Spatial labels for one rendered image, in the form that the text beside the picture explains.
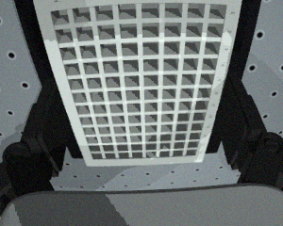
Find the white well plate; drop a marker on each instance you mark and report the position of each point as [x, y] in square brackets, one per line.
[161, 113]

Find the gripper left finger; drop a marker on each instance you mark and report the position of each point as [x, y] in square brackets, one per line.
[29, 165]

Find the grey flat base plate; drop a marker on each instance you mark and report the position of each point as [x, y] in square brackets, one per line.
[20, 88]

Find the black flat square pad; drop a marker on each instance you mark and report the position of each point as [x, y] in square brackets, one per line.
[242, 44]

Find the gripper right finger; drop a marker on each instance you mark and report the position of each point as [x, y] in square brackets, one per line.
[248, 147]

